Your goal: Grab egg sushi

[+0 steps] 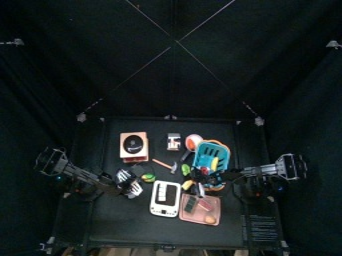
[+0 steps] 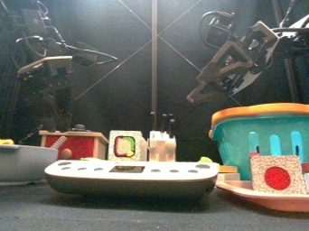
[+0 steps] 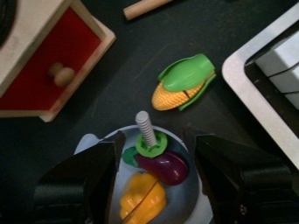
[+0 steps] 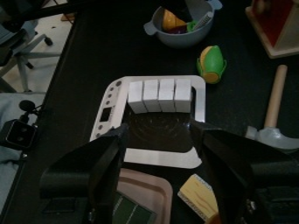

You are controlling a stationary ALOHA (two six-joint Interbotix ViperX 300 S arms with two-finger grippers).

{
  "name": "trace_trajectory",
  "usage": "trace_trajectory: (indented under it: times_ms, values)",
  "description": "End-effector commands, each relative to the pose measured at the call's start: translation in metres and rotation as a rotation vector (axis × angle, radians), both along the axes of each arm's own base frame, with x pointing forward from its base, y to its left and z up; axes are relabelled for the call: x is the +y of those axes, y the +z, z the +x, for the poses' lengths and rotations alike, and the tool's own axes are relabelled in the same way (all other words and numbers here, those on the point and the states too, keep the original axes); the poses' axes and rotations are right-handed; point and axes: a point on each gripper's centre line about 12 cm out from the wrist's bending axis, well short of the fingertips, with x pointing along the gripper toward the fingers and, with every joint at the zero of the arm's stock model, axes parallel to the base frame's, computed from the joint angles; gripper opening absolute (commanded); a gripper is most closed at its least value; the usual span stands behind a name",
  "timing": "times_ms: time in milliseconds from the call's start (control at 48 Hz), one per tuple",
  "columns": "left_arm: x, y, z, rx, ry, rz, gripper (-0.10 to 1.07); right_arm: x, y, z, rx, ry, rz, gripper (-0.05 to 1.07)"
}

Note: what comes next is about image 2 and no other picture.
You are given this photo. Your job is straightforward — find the yellow egg sushi toy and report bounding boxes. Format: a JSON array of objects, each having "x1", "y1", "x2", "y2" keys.
[{"x1": 217, "y1": 164, "x2": 241, "y2": 181}]

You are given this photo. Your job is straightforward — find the sushi roll block green filling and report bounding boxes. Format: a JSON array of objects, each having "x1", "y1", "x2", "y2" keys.
[{"x1": 107, "y1": 130, "x2": 149, "y2": 162}]

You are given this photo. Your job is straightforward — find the sushi roll block red circle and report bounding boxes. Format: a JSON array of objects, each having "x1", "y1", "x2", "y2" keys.
[{"x1": 251, "y1": 154, "x2": 309, "y2": 196}]

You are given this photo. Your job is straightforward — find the grey threaded bolt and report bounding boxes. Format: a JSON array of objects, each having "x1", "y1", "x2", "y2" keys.
[{"x1": 51, "y1": 135, "x2": 69, "y2": 151}]

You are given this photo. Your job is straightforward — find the red wooden box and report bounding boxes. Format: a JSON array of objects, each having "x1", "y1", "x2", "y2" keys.
[{"x1": 39, "y1": 129, "x2": 110, "y2": 161}]

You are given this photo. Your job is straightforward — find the grey-blue bowl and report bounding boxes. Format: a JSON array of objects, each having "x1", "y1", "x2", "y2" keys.
[{"x1": 0, "y1": 143, "x2": 59, "y2": 185}]

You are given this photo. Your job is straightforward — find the grey vertical pole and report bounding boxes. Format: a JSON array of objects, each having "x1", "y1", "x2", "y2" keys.
[{"x1": 152, "y1": 0, "x2": 158, "y2": 114}]

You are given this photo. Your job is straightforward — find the teal basket with orange rim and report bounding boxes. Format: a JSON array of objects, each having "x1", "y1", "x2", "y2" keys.
[{"x1": 208, "y1": 102, "x2": 309, "y2": 181}]

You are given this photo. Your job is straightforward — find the white knife block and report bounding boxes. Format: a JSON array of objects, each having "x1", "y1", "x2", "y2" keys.
[{"x1": 146, "y1": 130, "x2": 178, "y2": 162}]

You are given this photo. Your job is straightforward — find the green toy lettuce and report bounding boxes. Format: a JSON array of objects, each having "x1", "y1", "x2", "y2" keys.
[{"x1": 197, "y1": 156, "x2": 221, "y2": 165}]

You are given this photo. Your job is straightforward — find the white toy sink tray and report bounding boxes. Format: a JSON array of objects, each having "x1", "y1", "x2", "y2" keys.
[{"x1": 43, "y1": 159, "x2": 221, "y2": 199}]

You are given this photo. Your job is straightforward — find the pink tray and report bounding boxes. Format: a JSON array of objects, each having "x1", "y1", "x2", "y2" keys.
[{"x1": 216, "y1": 180, "x2": 309, "y2": 213}]

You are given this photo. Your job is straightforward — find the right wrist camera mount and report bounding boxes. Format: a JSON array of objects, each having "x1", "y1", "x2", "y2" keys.
[{"x1": 251, "y1": 21, "x2": 281, "y2": 42}]

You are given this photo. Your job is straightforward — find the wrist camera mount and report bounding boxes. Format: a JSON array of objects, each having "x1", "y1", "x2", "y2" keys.
[
  {"x1": 251, "y1": 21, "x2": 281, "y2": 42},
  {"x1": 16, "y1": 55, "x2": 75, "y2": 78}
]

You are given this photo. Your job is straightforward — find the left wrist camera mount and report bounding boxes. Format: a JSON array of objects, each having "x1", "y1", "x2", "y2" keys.
[{"x1": 16, "y1": 55, "x2": 75, "y2": 78}]

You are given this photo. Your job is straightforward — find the thin grey diagonal cord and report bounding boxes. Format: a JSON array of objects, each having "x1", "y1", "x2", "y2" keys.
[
  {"x1": 117, "y1": 0, "x2": 243, "y2": 106},
  {"x1": 74, "y1": 0, "x2": 204, "y2": 101}
]

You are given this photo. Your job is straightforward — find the black right arm cable loop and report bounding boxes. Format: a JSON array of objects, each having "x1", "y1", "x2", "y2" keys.
[{"x1": 198, "y1": 10, "x2": 236, "y2": 50}]

